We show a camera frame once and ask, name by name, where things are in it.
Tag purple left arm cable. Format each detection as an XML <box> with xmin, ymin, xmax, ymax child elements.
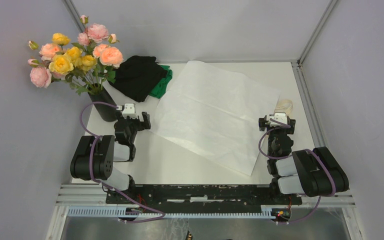
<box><xmin>79</xmin><ymin>101</ymin><xmax>168</xmax><ymax>224</ymax></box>

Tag white paper bouquet wrap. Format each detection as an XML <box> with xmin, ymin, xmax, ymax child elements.
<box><xmin>151</xmin><ymin>60</ymin><xmax>280</xmax><ymax>175</ymax></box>

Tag cream printed ribbon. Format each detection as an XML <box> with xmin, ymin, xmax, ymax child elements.
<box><xmin>274</xmin><ymin>99</ymin><xmax>294</xmax><ymax>116</ymax></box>

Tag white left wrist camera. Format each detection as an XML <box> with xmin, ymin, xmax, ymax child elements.
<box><xmin>116</xmin><ymin>103</ymin><xmax>138</xmax><ymax>119</ymax></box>

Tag yellow rose stem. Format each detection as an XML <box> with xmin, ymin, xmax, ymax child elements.
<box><xmin>47</xmin><ymin>33</ymin><xmax>97</xmax><ymax>94</ymax></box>

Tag pink rose stem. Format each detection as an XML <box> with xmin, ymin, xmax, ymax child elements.
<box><xmin>77</xmin><ymin>15</ymin><xmax>110</xmax><ymax>46</ymax></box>

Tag black cloth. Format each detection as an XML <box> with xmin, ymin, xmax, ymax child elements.
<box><xmin>109</xmin><ymin>55</ymin><xmax>168</xmax><ymax>102</ymax></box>

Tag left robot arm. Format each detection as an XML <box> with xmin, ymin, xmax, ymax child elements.
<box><xmin>69</xmin><ymin>111</ymin><xmax>151</xmax><ymax>204</ymax></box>

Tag peach rose stem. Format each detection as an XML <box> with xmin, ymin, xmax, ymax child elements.
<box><xmin>91</xmin><ymin>33</ymin><xmax>125</xmax><ymax>84</ymax></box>
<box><xmin>27</xmin><ymin>40</ymin><xmax>62</xmax><ymax>61</ymax></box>

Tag black cylindrical vase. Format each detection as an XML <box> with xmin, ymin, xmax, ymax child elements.
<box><xmin>87</xmin><ymin>84</ymin><xmax>119</xmax><ymax>123</ymax></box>

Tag pink roses in vase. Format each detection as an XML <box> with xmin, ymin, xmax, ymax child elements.
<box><xmin>27</xmin><ymin>58</ymin><xmax>70</xmax><ymax>88</ymax></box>

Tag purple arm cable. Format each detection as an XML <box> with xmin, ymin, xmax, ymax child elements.
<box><xmin>79</xmin><ymin>101</ymin><xmax>168</xmax><ymax>224</ymax></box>
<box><xmin>257</xmin><ymin>117</ymin><xmax>337</xmax><ymax>225</ymax></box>

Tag white slotted cable duct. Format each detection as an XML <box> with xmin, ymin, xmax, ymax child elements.
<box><xmin>66</xmin><ymin>206</ymin><xmax>277</xmax><ymax>220</ymax></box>

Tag green cloth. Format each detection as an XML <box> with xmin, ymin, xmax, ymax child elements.
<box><xmin>149</xmin><ymin>65</ymin><xmax>173</xmax><ymax>99</ymax></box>

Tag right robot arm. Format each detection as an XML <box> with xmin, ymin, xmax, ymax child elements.
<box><xmin>258</xmin><ymin>112</ymin><xmax>349</xmax><ymax>204</ymax></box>

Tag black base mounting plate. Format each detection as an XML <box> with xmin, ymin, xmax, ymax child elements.
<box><xmin>125</xmin><ymin>184</ymin><xmax>302</xmax><ymax>214</ymax></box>

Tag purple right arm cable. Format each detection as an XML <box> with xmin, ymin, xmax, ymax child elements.
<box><xmin>257</xmin><ymin>117</ymin><xmax>337</xmax><ymax>225</ymax></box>

